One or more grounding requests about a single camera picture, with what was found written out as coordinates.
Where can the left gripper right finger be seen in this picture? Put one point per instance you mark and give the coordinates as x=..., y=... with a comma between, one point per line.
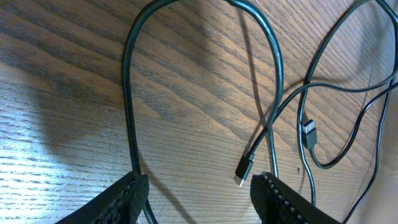
x=275, y=202

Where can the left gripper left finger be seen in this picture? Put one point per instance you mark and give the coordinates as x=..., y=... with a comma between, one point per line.
x=122, y=202

